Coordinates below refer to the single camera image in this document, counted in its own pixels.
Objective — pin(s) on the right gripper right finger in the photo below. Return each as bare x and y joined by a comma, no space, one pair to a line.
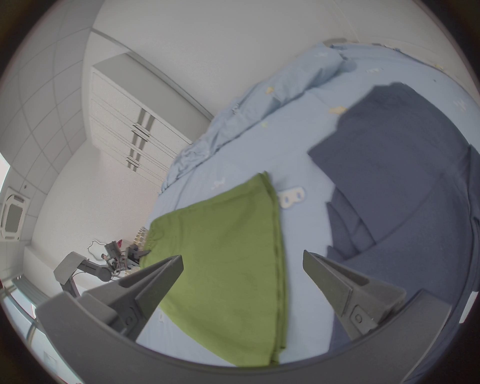
352,300

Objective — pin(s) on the white ceiling air conditioner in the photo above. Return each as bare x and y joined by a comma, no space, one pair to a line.
15,215

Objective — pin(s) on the dark blue T-shirt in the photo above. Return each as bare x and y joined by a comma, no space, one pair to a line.
393,150

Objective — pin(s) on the pale blue quilt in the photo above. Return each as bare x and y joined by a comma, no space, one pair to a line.
262,97

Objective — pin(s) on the white wardrobe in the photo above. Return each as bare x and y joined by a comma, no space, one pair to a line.
112,105

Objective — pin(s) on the green shorts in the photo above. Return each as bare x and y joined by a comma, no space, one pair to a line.
225,243

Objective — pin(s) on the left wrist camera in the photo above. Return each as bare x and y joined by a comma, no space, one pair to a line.
113,250

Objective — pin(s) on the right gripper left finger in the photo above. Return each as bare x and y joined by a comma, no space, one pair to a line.
142,296

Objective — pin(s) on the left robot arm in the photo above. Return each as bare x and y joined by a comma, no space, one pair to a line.
69,266

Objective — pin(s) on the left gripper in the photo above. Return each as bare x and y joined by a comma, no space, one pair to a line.
135,254

